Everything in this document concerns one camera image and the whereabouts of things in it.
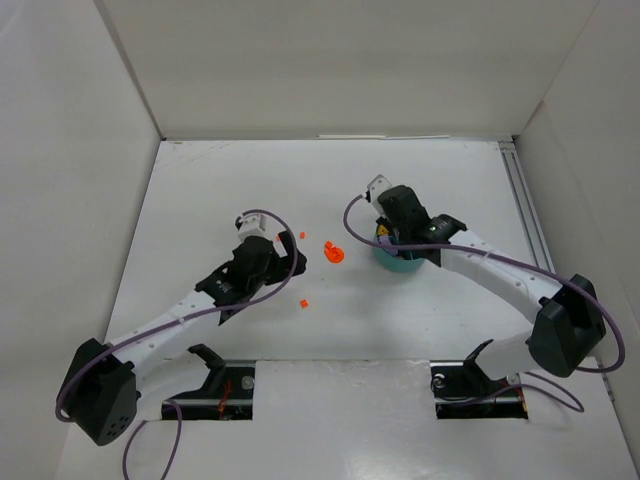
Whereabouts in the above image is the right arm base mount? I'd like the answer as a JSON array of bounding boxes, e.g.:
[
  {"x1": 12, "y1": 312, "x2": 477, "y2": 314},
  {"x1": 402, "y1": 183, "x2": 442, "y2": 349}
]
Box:
[{"x1": 429, "y1": 340, "x2": 528, "y2": 420}]

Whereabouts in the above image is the orange teardrop dish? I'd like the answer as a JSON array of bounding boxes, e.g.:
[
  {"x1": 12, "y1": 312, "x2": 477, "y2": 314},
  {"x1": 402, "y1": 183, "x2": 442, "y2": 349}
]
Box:
[{"x1": 324, "y1": 246, "x2": 345, "y2": 264}]

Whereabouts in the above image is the teal round divided container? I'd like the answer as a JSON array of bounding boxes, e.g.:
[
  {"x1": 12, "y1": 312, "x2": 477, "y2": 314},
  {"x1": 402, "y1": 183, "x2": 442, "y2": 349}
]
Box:
[{"x1": 373, "y1": 224, "x2": 424, "y2": 273}]

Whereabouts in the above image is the purple lego brick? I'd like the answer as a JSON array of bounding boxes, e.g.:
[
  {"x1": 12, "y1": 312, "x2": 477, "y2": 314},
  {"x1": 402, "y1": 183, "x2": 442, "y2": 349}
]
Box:
[{"x1": 377, "y1": 235, "x2": 395, "y2": 250}]

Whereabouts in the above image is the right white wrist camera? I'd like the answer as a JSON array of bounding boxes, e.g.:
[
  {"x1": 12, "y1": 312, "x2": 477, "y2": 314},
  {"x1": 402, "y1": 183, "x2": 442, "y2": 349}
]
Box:
[{"x1": 364, "y1": 174, "x2": 392, "y2": 204}]

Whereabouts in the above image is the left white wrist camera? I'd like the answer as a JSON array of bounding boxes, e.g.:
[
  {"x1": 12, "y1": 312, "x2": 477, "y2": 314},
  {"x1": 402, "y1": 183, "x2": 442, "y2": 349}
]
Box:
[{"x1": 235, "y1": 213, "x2": 266, "y2": 242}]

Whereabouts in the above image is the aluminium rail right edge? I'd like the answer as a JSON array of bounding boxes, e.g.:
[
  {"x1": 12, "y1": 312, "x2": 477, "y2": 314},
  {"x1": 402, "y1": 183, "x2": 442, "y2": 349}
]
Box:
[{"x1": 498, "y1": 141, "x2": 555, "y2": 272}]

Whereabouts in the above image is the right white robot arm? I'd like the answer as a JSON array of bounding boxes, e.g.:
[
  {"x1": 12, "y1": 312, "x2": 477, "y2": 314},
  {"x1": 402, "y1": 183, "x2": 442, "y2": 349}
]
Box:
[{"x1": 366, "y1": 176, "x2": 606, "y2": 380}]

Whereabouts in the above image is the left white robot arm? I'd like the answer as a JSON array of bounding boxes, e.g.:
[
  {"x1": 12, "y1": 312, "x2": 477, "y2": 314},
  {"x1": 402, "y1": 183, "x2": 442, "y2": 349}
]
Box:
[{"x1": 55, "y1": 230, "x2": 306, "y2": 446}]

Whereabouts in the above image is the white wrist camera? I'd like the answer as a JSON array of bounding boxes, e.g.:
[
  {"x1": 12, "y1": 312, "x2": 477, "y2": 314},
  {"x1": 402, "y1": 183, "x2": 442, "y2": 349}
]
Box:
[
  {"x1": 235, "y1": 213, "x2": 266, "y2": 242},
  {"x1": 364, "y1": 174, "x2": 392, "y2": 204}
]

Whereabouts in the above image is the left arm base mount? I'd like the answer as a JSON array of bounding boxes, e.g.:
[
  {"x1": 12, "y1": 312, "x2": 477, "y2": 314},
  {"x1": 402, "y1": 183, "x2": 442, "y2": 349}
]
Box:
[{"x1": 160, "y1": 344, "x2": 256, "y2": 421}]

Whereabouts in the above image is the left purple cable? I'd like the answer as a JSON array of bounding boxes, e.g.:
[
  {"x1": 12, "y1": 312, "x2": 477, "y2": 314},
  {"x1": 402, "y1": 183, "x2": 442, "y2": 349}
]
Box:
[{"x1": 54, "y1": 209, "x2": 300, "y2": 480}]

